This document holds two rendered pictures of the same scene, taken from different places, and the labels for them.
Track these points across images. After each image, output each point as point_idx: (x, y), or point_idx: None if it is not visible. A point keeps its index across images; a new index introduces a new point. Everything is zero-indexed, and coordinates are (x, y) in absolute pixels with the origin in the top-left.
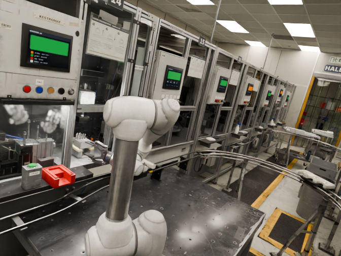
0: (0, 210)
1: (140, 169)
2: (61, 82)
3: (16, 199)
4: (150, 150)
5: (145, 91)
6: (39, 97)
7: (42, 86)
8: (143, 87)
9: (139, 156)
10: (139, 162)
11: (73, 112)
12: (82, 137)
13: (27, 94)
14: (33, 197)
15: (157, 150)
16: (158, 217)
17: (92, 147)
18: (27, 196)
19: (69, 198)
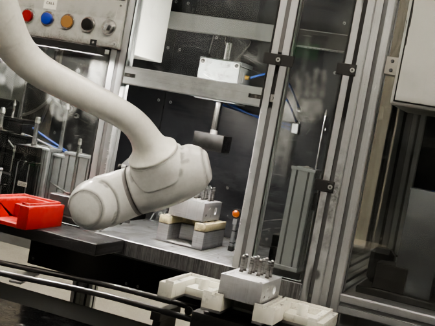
0: (6, 299)
1: (83, 202)
2: (90, 4)
3: (33, 292)
4: (162, 171)
5: (371, 49)
6: (47, 35)
7: (55, 12)
8: (360, 33)
9: (122, 180)
10: (92, 184)
11: (115, 81)
12: (201, 195)
13: (27, 27)
14: (63, 308)
15: None
16: None
17: (208, 224)
18: (53, 297)
19: (80, 323)
